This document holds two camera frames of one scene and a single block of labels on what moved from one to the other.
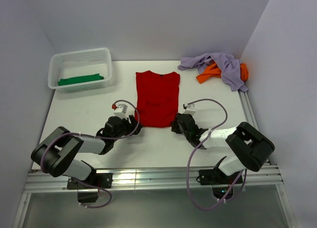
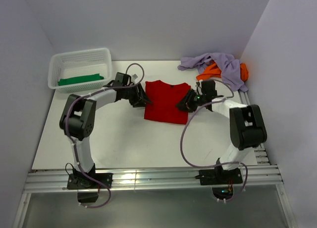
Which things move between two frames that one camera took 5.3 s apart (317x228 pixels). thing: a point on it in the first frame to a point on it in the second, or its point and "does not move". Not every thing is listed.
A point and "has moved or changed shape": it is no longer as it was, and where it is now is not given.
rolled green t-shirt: [79, 79] does not move
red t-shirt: [157, 98] has moved or changed shape
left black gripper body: [126, 128] to [132, 93]
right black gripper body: [177, 128] to [199, 100]
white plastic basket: [76, 70] does not move
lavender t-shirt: [231, 68] does not move
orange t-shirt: [214, 71] does not move
